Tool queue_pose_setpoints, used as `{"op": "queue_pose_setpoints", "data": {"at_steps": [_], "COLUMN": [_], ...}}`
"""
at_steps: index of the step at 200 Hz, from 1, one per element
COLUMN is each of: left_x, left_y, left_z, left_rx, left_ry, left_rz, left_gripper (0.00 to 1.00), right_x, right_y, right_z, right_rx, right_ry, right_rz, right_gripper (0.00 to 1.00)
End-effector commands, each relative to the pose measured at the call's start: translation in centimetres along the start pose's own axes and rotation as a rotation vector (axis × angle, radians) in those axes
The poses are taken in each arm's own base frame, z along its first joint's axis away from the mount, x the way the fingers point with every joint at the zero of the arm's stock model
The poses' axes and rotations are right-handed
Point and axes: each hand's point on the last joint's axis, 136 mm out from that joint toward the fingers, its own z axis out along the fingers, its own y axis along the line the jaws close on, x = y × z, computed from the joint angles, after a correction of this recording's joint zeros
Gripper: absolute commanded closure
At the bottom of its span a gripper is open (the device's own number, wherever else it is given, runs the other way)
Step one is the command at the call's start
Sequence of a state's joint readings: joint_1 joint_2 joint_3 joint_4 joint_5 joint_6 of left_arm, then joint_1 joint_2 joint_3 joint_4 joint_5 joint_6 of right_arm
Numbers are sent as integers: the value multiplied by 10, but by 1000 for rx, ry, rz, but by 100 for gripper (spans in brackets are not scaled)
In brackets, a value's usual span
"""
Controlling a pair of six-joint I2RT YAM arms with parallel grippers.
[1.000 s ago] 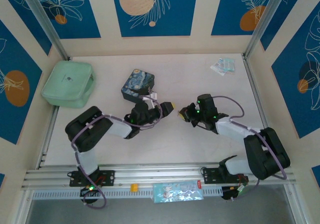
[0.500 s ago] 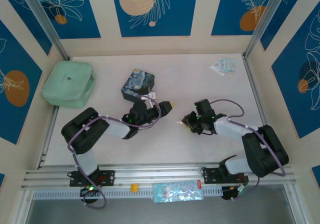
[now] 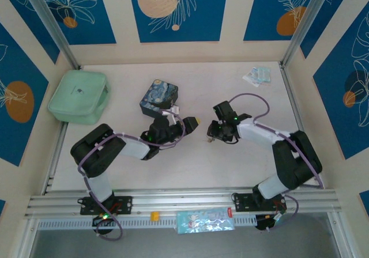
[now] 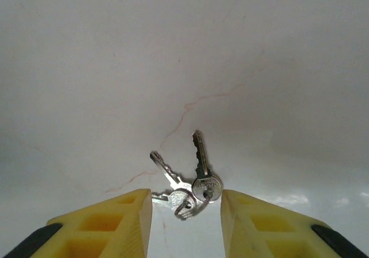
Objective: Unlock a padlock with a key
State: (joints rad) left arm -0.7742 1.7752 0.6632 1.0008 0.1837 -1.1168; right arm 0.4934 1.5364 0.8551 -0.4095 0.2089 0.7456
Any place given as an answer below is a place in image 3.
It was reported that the starry night print box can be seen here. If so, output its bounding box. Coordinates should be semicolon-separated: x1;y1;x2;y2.
139;78;179;117

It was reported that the blue white wipe sachet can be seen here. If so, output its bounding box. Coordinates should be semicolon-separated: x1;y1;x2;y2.
242;71;262;87
251;66;272;84

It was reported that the printed tissue pack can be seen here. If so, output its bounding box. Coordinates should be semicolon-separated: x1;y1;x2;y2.
175;207;236;235

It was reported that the mint green zip case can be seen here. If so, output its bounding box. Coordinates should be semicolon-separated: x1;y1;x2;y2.
47;70;112;126

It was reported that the black controller with green light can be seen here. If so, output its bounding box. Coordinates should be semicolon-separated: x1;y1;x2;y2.
254;214;283;232
91;214;117;236

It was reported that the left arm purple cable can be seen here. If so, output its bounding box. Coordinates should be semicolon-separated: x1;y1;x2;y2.
77;108;186;241

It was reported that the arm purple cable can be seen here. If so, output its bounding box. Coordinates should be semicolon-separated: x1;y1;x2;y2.
229;92;325;233
77;108;186;241

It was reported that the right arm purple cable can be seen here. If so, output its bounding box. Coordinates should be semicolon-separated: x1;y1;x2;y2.
229;92;325;233

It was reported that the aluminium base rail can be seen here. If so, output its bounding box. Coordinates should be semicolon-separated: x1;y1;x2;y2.
24;186;344;218

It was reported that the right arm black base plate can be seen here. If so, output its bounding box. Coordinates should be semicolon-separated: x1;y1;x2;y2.
231;192;288;213

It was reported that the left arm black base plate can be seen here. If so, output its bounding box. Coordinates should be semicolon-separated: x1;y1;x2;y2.
76;195;134;215

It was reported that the white slotted cable duct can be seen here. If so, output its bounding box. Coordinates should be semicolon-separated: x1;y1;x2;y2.
36;214;258;230

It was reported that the blue floral wall poster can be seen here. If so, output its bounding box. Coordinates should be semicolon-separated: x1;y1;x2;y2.
243;0;321;42
312;1;369;161
4;0;117;46
0;22;50;167
127;0;230;44

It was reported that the aluminium corner post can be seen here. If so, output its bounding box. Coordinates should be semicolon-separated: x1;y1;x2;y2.
280;0;337;68
20;0;82;70

